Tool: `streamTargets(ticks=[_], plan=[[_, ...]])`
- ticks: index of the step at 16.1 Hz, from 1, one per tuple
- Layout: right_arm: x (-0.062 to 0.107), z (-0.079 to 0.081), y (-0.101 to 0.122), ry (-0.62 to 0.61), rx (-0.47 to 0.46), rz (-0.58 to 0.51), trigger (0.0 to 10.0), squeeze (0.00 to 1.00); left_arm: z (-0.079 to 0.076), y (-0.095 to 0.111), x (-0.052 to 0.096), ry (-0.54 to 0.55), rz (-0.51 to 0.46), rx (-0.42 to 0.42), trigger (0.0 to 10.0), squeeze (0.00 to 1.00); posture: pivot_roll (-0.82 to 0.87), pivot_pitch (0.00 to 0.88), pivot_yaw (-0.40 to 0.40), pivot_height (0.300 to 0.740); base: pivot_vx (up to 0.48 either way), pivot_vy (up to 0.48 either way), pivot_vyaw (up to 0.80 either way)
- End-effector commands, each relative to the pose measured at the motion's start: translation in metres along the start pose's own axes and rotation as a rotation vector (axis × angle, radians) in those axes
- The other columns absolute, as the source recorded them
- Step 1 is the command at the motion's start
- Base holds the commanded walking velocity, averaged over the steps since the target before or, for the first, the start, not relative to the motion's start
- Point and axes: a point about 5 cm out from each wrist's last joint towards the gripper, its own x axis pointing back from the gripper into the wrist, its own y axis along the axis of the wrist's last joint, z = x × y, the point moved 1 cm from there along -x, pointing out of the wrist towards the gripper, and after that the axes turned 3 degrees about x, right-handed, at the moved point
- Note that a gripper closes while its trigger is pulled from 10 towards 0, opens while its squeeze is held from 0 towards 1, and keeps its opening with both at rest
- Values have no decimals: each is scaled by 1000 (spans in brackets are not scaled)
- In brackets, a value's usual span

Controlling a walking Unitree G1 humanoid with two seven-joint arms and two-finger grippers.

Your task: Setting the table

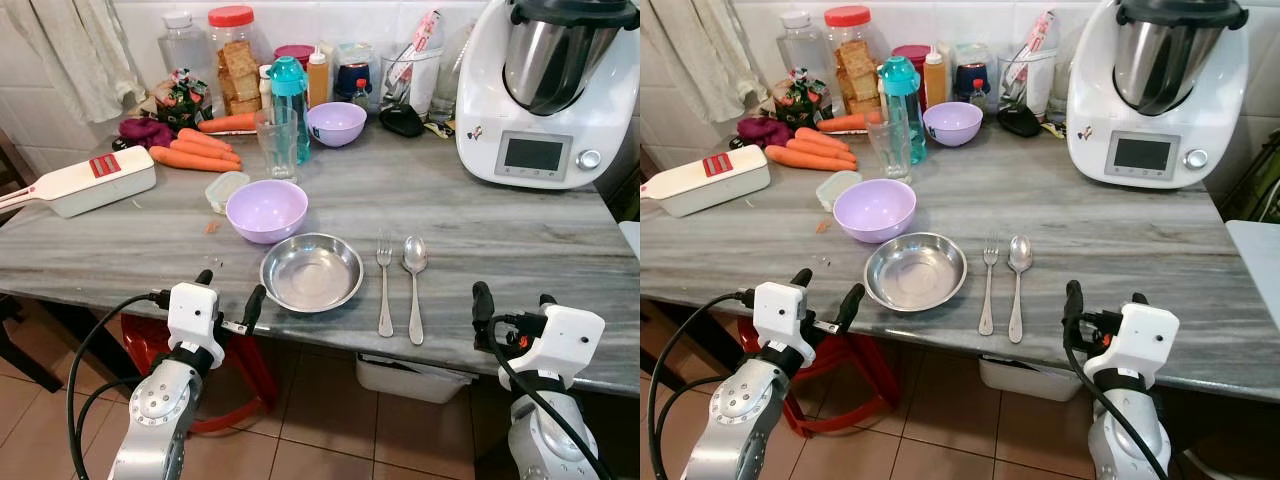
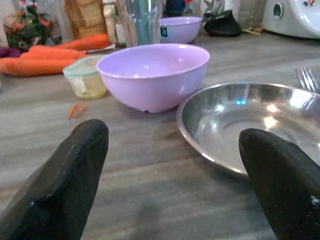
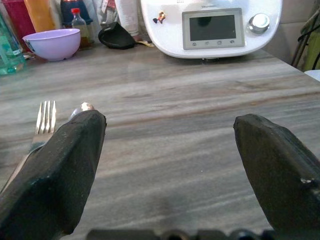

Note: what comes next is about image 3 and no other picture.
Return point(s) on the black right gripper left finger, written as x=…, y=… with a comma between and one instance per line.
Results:
x=57, y=170

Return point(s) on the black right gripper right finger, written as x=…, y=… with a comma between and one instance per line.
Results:
x=280, y=170

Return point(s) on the silver metal fork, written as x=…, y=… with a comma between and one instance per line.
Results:
x=43, y=127

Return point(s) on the silver metal spoon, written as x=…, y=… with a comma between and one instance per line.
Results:
x=83, y=108

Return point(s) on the lilac plastic bowl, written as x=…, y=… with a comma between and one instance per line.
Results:
x=53, y=43

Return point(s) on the clear teal glass bottle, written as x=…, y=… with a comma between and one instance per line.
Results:
x=8, y=50

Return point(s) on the green cloth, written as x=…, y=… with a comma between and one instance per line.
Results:
x=311, y=42

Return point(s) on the small red-capped oil bottle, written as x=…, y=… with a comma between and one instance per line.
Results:
x=80, y=28

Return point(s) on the orange bottle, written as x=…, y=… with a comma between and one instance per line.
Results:
x=40, y=15

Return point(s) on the white kitchen cooking machine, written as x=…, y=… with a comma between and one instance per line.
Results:
x=212, y=27

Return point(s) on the red plastic container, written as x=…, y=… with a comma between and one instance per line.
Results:
x=16, y=17

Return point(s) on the white paper roll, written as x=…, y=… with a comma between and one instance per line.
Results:
x=127, y=16

